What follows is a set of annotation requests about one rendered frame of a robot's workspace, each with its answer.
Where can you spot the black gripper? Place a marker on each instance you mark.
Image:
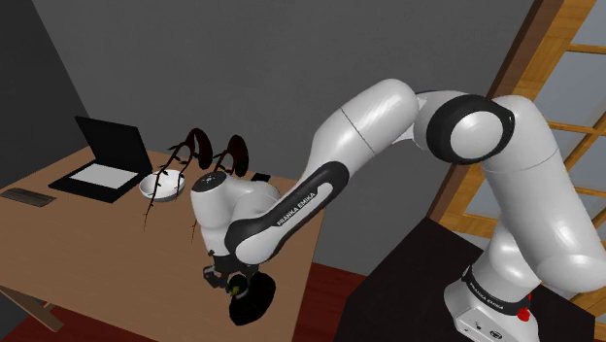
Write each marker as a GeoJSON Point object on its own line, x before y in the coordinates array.
{"type": "Point", "coordinates": [226, 271]}

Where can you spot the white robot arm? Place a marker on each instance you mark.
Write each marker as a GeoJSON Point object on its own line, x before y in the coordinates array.
{"type": "Point", "coordinates": [521, 199]}

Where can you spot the small black flat object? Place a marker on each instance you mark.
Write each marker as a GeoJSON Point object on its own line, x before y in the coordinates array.
{"type": "Point", "coordinates": [261, 177]}

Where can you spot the white bowl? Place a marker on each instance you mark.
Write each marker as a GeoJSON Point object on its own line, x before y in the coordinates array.
{"type": "Point", "coordinates": [154, 188]}

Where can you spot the dark red branching plant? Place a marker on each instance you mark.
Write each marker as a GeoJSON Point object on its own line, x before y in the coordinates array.
{"type": "Point", "coordinates": [201, 142]}

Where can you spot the wooden table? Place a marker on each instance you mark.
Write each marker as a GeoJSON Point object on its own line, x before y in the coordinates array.
{"type": "Point", "coordinates": [94, 246]}

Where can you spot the black open laptop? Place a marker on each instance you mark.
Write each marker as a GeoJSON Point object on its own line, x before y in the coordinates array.
{"type": "Point", "coordinates": [116, 144]}

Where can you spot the dark robot stand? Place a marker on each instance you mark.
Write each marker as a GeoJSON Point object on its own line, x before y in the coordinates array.
{"type": "Point", "coordinates": [402, 284]}

